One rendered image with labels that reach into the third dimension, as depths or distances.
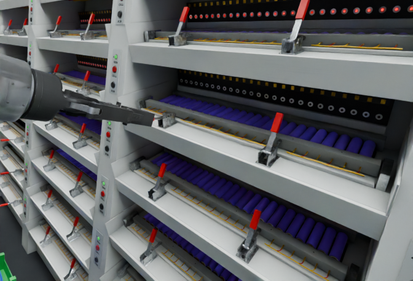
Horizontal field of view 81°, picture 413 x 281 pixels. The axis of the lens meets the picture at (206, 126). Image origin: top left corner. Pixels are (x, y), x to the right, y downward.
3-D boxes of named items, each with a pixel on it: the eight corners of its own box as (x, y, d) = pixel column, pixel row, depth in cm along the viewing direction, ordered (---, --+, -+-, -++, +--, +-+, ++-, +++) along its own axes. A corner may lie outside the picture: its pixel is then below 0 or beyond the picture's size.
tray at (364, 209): (378, 241, 32) (399, 185, 28) (123, 129, 68) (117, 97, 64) (394, 169, 46) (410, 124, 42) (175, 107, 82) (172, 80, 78)
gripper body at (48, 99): (8, 111, 38) (70, 120, 45) (26, 124, 33) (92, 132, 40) (20, 64, 37) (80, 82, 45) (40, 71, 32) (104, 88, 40)
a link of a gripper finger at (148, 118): (126, 106, 48) (128, 107, 48) (153, 113, 54) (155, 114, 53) (122, 121, 48) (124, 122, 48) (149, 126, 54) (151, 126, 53)
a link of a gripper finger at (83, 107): (57, 92, 38) (69, 97, 34) (90, 100, 42) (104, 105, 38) (53, 107, 38) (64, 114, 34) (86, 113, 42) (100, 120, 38)
